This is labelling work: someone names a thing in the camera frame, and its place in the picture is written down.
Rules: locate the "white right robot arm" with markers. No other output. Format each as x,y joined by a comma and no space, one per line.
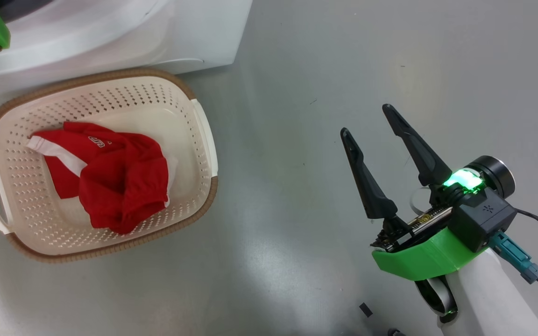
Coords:
488,298

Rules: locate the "red garment with white stripe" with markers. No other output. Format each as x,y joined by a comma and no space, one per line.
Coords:
124,186

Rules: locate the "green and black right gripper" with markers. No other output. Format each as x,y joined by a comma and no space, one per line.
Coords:
423,261

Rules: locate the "cream perforated basket brown rim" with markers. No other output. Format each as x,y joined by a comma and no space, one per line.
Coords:
110,98

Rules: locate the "round white filter cover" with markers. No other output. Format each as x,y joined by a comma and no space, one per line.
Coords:
180,60

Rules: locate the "white front-load washing machine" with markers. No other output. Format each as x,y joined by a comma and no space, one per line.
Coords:
180,32

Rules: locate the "small black floor piece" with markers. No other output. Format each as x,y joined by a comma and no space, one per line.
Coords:
365,310

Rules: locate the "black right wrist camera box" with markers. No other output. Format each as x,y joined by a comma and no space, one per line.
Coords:
484,219

